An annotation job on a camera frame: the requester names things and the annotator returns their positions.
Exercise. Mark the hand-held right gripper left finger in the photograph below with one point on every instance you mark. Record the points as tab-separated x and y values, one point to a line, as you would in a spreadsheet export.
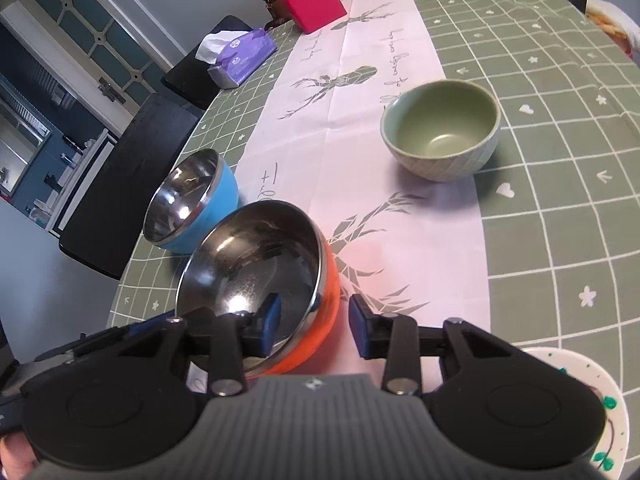
272	319

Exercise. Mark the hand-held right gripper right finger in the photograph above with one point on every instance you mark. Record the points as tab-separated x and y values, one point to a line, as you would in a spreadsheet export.
357	325

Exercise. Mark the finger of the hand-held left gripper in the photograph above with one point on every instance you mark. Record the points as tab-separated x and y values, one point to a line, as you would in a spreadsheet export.
105	337

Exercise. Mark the orange steel bowl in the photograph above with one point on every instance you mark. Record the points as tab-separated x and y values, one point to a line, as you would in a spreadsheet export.
320	310

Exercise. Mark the white fruit print plate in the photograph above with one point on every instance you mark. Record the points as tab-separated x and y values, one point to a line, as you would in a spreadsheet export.
607	410

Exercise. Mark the person's left hand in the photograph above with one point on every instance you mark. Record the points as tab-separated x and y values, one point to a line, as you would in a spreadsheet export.
15	457

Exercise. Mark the blue steel bowl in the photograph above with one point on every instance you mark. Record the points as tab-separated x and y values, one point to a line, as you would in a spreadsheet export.
220	190

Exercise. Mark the black wooden chair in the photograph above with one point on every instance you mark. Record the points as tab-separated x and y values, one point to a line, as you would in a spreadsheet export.
120	185
195	75

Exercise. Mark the white shelf unit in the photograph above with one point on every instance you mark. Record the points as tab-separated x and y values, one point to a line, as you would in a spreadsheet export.
85	180

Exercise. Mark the white deer print table runner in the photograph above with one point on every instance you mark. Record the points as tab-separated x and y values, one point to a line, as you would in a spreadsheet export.
360	160

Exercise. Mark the green ceramic bowl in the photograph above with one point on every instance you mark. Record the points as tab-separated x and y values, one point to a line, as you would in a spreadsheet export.
440	125

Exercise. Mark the green grid tablecloth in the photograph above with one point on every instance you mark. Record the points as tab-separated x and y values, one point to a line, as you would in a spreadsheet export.
550	185

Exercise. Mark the metal door latch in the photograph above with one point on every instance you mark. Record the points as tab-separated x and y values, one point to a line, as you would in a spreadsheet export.
111	91

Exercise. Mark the purple tissue pack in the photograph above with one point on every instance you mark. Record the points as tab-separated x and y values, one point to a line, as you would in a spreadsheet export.
245	52

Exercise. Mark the red box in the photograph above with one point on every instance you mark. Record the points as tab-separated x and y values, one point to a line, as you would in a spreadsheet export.
315	5

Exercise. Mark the white glass panel door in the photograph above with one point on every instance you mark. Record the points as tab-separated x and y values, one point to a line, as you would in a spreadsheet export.
75	15

